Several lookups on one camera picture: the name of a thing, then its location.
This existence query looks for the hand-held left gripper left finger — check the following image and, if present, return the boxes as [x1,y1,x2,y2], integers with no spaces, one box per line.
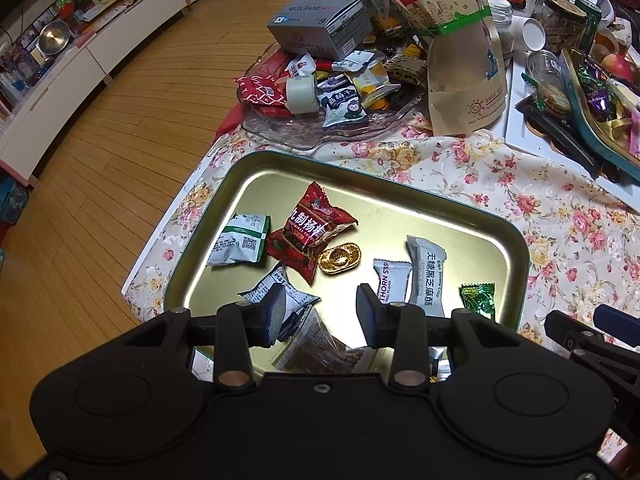
[121,283,288,393]

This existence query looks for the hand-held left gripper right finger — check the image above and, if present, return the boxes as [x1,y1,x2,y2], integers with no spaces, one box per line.
[355,283,522,394]

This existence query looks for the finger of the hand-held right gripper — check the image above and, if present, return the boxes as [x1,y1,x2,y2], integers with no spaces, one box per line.
[594,304,640,347]
[544,310,640,411]

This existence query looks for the white blue snack packet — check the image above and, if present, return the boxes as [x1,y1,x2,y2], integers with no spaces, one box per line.
[239,265,322,343]

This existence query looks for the white hawthorn strip packet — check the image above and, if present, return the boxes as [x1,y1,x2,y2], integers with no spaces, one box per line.
[372,259,415,311]

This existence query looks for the clear crinkled snack packet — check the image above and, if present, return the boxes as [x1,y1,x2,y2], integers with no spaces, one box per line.
[272,305,381,374]

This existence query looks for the gold ingot candy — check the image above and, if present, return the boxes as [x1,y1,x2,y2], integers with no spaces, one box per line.
[317,242,364,277]

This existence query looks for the white sesame crisp packet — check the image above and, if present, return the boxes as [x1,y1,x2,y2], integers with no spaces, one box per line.
[406,235,449,319]

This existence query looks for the silver yellow snack packet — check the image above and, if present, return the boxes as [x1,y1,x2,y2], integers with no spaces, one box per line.
[429,347,452,379]

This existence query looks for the green white snack packet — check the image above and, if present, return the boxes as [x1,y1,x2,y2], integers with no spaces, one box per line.
[207,212,271,267]

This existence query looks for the green chocolate packet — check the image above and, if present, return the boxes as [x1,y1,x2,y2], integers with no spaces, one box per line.
[460,282,496,322]

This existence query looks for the dark red plum packet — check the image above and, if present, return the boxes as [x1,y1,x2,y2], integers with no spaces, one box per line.
[265,181,359,286]

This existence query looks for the teal gold tin tray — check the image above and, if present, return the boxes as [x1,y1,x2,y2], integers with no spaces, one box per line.
[162,150,531,376]

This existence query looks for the floral tablecloth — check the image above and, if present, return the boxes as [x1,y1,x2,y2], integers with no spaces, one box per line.
[122,125,640,466]

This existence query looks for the clear glass dish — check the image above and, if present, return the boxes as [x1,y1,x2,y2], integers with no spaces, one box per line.
[240,42,433,152]

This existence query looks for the black plastic tray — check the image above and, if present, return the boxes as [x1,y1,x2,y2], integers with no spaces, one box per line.
[515,95,601,173]

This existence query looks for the teal tin box of sweets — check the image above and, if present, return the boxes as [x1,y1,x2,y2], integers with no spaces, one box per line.
[560,47,640,184]

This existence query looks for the white tape roll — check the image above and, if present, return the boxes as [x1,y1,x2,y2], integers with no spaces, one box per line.
[286,75,320,116]

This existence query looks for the red patterned packet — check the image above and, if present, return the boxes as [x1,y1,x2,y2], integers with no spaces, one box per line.
[235,72,291,117]

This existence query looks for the round biscuit stack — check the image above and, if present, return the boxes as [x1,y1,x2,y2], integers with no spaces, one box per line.
[532,80,573,117]

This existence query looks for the pile of assorted snack packets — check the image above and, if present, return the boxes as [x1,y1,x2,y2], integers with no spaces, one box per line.
[287,45,431,128]

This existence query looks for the pile of foil wrapped candies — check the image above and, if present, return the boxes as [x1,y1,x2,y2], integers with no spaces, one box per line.
[575,62,627,122]

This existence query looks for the brown paper pouch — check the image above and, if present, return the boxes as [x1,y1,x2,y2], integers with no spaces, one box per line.
[367,0,509,137]

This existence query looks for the red apple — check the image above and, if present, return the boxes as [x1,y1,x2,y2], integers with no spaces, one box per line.
[600,52,636,81]

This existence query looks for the empty clear glass jar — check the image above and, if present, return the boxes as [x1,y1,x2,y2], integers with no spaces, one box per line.
[525,50,566,88]

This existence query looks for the grey cardboard box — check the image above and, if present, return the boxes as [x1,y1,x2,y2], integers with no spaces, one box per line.
[267,0,373,61]

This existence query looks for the blue patterned bag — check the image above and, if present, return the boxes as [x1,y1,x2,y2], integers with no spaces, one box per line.
[0,176,28,224]

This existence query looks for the white plastic cup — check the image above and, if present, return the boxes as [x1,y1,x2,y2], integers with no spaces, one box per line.
[515,16,547,52]

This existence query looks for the green can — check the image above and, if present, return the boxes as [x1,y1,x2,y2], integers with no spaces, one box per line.
[575,0,603,56]

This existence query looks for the white low cabinet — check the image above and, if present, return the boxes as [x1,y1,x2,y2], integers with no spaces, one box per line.
[0,0,241,188]

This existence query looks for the glass jar of biscuits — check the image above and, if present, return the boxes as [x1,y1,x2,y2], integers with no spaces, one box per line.
[540,0,591,53]

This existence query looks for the steel bowl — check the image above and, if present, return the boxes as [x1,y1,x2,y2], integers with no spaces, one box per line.
[39,20,74,54]

